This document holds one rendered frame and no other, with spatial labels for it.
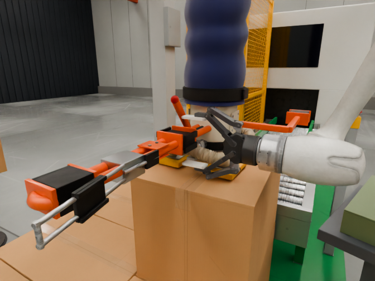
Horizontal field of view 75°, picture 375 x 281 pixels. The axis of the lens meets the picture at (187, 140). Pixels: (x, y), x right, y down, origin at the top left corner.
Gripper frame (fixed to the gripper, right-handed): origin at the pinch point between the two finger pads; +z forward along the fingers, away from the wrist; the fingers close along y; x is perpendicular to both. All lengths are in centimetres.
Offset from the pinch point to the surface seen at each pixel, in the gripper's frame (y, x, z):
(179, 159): 10.8, 10.9, 8.9
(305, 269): 108, 94, -38
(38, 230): -0.7, -45.0, -3.9
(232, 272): 36.1, -3.3, -16.4
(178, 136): -2.3, -4.9, 0.0
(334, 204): 68, 117, -49
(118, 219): 54, 19, 50
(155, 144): -1.5, -11.1, 3.1
